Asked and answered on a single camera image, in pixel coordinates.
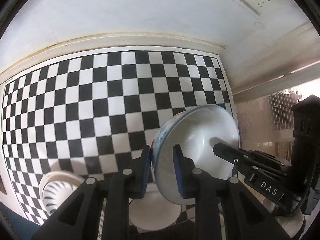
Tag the white plate blue leaf pattern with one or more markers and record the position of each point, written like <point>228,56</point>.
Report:
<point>75,209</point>

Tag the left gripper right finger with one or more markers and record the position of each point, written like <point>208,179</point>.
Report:
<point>224,204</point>

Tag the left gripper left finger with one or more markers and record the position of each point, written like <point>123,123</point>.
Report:
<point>129,183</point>

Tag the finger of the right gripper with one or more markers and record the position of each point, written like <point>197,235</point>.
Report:
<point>232,155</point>

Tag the black white checkered mat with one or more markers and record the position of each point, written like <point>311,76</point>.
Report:
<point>91,113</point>

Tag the white bowl blue pattern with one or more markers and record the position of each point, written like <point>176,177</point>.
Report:
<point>196,131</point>

